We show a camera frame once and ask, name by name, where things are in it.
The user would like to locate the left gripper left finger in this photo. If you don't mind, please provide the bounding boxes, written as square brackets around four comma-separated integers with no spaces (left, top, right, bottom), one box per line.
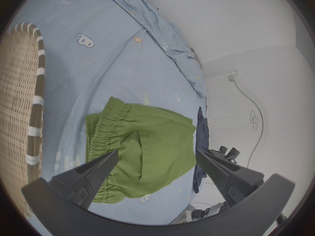
[50,149,119,209]

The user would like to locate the round woven basket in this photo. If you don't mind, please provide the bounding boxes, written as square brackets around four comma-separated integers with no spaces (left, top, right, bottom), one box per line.
[0,22,47,219]

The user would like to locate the pale blue quilt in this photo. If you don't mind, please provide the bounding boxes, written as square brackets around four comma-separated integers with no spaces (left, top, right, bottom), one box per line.
[86,0,207,98]

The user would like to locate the green shorts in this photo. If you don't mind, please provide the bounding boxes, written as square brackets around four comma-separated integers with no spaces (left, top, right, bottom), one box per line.
[85,97,198,203]

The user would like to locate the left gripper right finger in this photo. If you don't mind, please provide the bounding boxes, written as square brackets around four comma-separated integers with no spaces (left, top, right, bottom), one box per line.
[196,148,265,208]

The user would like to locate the dark blue garment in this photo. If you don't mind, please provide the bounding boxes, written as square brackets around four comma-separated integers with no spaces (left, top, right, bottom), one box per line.
[193,107,210,194]

